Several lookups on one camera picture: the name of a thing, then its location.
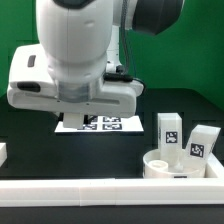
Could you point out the white round stool seat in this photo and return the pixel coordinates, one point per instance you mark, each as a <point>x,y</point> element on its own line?
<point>154,167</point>

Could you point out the white marker sheet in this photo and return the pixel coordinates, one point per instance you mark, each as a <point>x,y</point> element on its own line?
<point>106,124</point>

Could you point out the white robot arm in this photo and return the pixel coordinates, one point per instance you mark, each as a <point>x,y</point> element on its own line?
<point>68,70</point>

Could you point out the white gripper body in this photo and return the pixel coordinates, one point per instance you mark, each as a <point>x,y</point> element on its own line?
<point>31,87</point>

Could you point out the white U-shaped fence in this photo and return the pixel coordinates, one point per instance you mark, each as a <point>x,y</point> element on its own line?
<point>116,192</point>

